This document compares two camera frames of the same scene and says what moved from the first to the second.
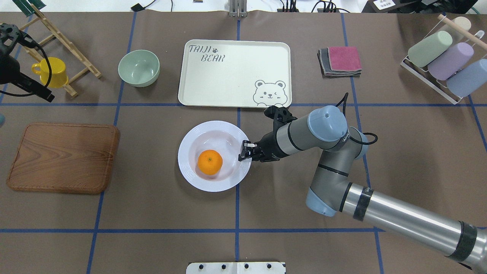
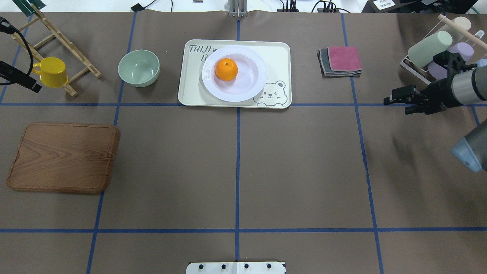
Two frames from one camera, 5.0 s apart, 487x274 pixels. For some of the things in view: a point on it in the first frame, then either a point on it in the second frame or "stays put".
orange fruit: x=210 y=162 to x=226 y=69
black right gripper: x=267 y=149 to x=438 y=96
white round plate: x=208 y=154 to x=250 y=79
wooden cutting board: x=69 y=157 stays put
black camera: x=280 y=115 to x=455 y=63
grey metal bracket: x=238 y=8 stays put
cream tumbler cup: x=463 y=22 stays put
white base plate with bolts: x=236 y=268 stays put
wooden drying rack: x=35 y=51 stays put
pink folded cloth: x=344 y=58 stays put
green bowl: x=139 y=68 stays put
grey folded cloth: x=327 y=72 stays put
